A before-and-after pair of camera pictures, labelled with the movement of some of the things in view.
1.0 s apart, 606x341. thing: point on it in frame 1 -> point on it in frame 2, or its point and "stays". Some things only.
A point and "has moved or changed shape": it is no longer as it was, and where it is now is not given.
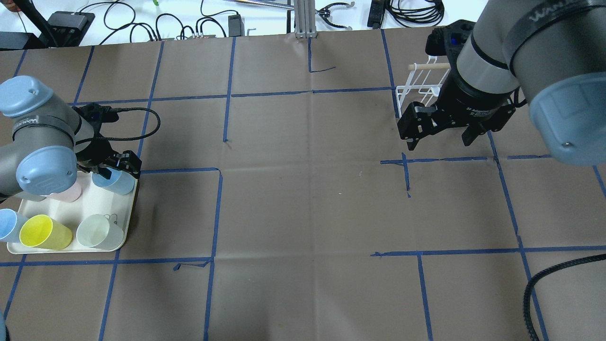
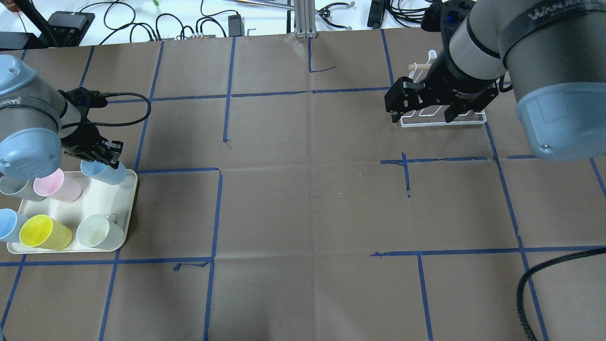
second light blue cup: [10, 223] stays
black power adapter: [234, 25] stays
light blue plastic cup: [120, 182] has moved or changed shape
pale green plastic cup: [97, 231] stays
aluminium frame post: [305, 18] stays
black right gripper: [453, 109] -> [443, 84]
